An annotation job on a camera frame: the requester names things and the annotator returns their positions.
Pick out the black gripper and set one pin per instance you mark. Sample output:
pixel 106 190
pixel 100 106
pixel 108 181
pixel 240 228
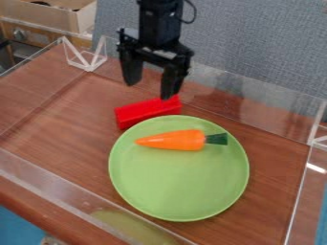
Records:
pixel 172 56

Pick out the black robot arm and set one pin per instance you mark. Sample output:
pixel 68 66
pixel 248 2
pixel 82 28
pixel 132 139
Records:
pixel 154 43

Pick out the orange toy carrot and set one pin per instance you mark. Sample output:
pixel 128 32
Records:
pixel 187 140

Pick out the green plate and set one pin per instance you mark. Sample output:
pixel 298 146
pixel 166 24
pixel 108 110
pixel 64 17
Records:
pixel 178 186

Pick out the red block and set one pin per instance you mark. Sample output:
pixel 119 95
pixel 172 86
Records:
pixel 139 111

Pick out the cardboard box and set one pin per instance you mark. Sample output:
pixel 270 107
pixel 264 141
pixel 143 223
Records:
pixel 67 15

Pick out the wooden shelf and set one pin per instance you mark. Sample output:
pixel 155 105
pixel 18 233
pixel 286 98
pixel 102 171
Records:
pixel 38 35

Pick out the clear acrylic corner bracket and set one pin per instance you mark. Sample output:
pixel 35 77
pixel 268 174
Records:
pixel 86 60

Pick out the clear acrylic tray wall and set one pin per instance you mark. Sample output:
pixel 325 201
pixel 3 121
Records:
pixel 59 129

